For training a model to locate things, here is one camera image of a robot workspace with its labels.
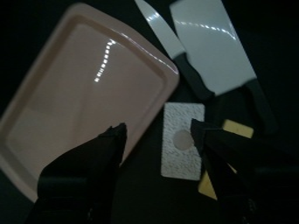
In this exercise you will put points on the yellow egg sushi piece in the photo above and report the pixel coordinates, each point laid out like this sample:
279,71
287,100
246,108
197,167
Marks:
238,129

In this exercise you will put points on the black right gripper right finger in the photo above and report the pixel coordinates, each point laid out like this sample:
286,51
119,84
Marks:
234,163

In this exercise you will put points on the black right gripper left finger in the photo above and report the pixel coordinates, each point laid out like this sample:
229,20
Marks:
83,169

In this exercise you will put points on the pink plastic tray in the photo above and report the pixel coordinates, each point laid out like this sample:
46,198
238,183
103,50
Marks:
86,96

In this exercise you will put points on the small white toy knife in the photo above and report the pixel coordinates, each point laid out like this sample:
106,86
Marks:
175,49

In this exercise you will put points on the white rice sushi block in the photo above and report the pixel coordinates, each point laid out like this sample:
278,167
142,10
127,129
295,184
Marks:
182,140

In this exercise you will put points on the large white toy cleaver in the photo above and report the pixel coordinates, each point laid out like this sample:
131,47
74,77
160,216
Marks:
222,55

